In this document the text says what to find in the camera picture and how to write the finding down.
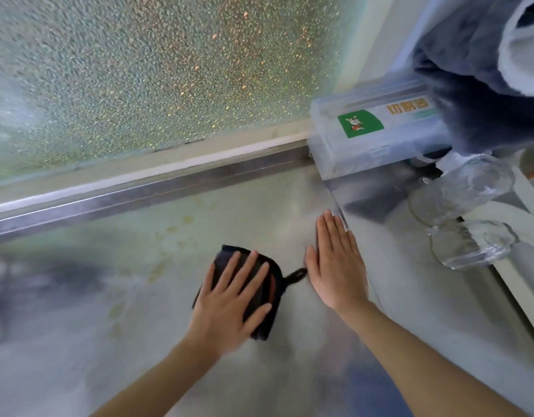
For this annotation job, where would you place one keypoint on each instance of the clear glass jar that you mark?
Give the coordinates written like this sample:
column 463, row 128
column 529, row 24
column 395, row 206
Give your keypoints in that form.
column 467, row 249

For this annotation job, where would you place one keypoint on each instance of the dark blue towel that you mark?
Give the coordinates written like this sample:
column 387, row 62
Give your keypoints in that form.
column 225, row 256

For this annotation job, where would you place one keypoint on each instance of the person's right forearm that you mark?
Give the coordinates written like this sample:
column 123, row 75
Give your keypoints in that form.
column 423, row 369

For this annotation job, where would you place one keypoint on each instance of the person's right hand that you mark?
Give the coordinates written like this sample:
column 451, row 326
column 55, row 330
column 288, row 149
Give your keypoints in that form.
column 338, row 273

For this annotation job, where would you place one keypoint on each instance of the person's left hand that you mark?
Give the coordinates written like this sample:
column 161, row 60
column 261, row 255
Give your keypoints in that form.
column 223, row 308

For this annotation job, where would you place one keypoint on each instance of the grey white plush towel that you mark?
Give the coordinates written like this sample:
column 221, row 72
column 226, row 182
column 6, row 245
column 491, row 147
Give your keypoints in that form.
column 467, row 60

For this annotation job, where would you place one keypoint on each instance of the white cutting board holder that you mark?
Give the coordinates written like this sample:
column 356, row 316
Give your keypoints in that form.
column 532, row 225

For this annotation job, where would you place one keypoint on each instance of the frosted glass window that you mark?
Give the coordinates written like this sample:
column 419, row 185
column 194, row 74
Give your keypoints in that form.
column 162, row 73

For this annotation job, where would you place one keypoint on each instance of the clear plastic container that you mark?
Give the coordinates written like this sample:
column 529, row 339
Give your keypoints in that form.
column 401, row 143

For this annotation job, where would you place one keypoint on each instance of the person's left forearm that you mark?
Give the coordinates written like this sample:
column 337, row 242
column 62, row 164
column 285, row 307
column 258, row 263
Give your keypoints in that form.
column 158, row 386

